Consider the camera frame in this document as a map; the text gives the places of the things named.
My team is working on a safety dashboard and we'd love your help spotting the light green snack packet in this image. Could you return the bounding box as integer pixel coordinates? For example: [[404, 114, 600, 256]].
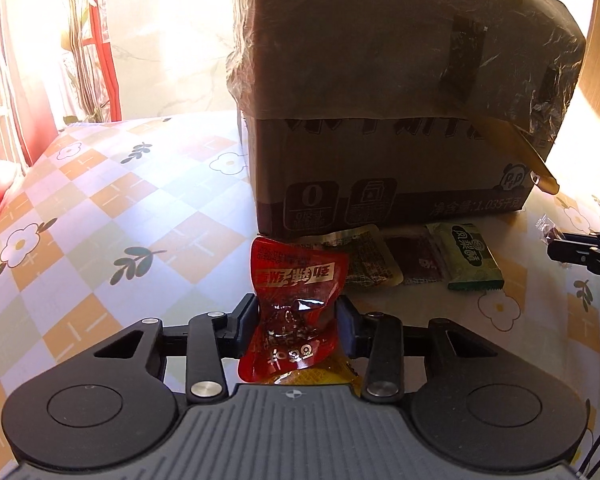
[[426, 223, 505, 292]]

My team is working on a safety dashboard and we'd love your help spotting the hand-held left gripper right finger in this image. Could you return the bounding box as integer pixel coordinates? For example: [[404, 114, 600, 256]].
[[334, 295, 501, 403]]

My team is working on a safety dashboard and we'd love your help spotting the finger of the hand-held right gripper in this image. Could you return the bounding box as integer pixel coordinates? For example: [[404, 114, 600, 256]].
[[560, 229, 600, 247], [546, 240, 600, 289]]

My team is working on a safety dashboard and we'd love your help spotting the brown packing tape strip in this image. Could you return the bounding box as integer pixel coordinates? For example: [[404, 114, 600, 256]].
[[530, 65, 563, 133], [442, 12, 561, 196]]

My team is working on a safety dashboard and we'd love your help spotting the small clear snack packet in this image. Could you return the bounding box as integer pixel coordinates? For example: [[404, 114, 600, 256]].
[[537, 214, 563, 246]]

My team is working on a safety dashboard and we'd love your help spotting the clear plastic box liner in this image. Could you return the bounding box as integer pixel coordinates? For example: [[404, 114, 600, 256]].
[[227, 0, 588, 161]]

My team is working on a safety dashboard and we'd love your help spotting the brown green snack packet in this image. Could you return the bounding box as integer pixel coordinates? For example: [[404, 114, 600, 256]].
[[300, 225, 403, 288]]

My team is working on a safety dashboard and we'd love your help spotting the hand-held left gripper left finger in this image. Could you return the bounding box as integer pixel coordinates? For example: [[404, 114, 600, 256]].
[[92, 292, 260, 403]]

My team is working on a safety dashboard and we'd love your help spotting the dark red snack packet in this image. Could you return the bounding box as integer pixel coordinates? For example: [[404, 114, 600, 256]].
[[385, 232, 448, 286]]

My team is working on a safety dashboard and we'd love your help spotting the brown cardboard box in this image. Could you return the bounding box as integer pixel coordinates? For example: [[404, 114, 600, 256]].
[[227, 0, 588, 241]]

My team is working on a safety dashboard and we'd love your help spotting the yellow snack packet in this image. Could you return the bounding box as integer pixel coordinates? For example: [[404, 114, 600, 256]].
[[270, 355, 363, 391]]

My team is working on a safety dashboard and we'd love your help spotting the checked floral tablecloth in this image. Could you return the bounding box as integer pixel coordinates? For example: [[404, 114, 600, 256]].
[[0, 110, 600, 480]]

